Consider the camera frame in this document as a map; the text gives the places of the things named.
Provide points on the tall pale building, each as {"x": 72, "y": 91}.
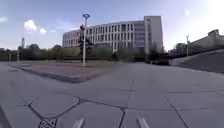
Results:
{"x": 120, "y": 33}

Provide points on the raised bed with kerb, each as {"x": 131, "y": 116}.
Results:
{"x": 66, "y": 70}

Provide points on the row of trees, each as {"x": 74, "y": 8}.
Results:
{"x": 66, "y": 52}

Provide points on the dark vehicle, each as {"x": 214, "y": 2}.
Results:
{"x": 160, "y": 61}

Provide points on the robot's own part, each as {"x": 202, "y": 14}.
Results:
{"x": 143, "y": 122}
{"x": 78, "y": 123}

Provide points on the grey sloped embankment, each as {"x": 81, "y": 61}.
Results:
{"x": 203, "y": 61}

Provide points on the low beige building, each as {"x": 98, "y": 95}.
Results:
{"x": 210, "y": 40}

